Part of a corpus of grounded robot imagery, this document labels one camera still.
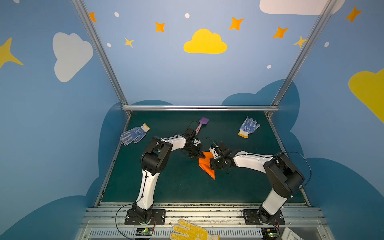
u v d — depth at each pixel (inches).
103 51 33.3
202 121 45.1
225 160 27.5
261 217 26.4
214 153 33.1
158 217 29.5
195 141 39.9
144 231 28.2
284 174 18.8
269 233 28.1
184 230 27.8
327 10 27.7
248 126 44.2
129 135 42.4
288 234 27.2
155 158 22.4
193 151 35.2
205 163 36.8
